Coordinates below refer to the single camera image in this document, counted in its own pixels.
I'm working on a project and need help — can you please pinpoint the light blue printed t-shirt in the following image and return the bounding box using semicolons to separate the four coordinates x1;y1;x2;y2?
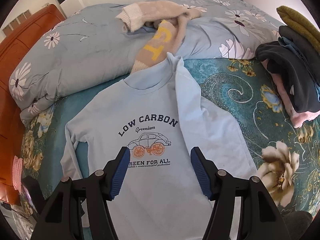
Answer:
61;54;257;239

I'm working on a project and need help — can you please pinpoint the teal floral bed blanket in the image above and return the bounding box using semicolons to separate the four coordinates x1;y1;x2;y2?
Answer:
22;59;319;215

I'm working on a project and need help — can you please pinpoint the pink cloth by bedside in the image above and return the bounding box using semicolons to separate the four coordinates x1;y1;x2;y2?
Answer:
12;156;23;193

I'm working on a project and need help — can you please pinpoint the pink fleece garment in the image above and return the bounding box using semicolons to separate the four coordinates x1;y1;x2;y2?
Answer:
262;62;320;129

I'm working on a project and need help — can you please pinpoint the orange wooden headboard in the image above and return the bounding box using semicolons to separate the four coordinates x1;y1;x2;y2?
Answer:
0;4;65;205

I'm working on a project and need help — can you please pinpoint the grey floral duvet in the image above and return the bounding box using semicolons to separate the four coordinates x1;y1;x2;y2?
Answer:
9;0;280;124

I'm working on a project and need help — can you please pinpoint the blue folded garment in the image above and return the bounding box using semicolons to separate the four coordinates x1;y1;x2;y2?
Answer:
278;37;320;101

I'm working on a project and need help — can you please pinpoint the black fleece garment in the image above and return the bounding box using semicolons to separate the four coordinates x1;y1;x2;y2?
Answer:
255;25;319;113

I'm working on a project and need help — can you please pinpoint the beige knit sweater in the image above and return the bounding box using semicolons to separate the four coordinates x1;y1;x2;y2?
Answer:
116;0;202;73

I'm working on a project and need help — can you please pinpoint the olive knit garment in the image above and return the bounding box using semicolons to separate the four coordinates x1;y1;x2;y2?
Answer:
276;5;320;53

